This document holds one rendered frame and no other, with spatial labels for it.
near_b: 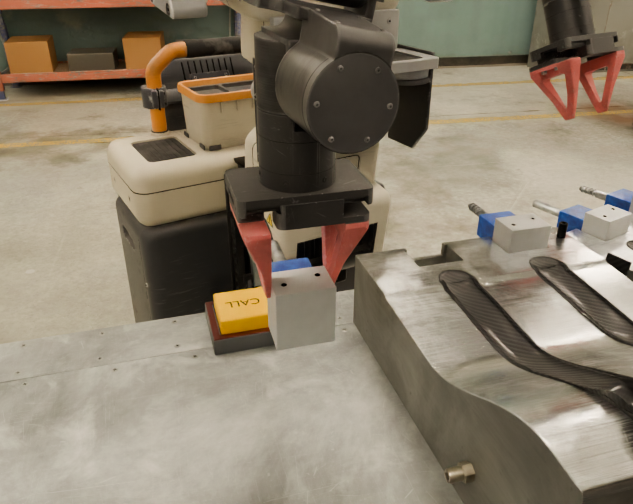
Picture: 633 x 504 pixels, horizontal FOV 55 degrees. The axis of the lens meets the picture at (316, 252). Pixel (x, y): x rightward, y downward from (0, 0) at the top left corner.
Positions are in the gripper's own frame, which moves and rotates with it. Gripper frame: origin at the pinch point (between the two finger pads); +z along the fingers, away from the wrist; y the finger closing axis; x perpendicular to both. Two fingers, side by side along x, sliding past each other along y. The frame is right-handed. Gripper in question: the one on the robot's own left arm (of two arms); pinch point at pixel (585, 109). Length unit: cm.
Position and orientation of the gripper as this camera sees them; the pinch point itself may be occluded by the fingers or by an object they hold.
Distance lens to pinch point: 91.6
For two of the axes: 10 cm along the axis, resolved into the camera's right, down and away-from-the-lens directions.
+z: 2.2, 9.7, 0.9
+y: 8.6, -2.4, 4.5
